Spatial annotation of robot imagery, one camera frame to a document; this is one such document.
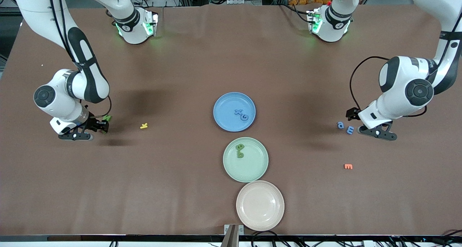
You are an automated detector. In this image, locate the pale green round plate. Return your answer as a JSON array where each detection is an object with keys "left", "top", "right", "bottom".
[{"left": 223, "top": 137, "right": 269, "bottom": 183}]

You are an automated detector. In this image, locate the brown table mat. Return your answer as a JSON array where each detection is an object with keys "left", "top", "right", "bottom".
[{"left": 0, "top": 3, "right": 462, "bottom": 237}]

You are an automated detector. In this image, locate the blue round plate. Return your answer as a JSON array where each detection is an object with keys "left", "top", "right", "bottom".
[{"left": 213, "top": 92, "right": 256, "bottom": 133}]

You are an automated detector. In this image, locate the cream round plate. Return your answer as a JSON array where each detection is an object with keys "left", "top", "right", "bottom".
[{"left": 236, "top": 180, "right": 285, "bottom": 231}]

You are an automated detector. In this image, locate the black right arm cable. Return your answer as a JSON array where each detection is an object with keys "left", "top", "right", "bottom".
[{"left": 47, "top": 0, "right": 112, "bottom": 122}]

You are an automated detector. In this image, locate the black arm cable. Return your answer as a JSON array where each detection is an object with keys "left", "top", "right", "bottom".
[
  {"left": 47, "top": 0, "right": 112, "bottom": 122},
  {"left": 349, "top": 9, "right": 462, "bottom": 118}
]

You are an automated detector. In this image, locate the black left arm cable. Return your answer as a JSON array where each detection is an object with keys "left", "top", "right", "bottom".
[{"left": 349, "top": 9, "right": 462, "bottom": 118}]

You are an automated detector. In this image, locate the grey metal bracket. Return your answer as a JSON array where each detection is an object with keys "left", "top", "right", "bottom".
[{"left": 224, "top": 224, "right": 244, "bottom": 247}]

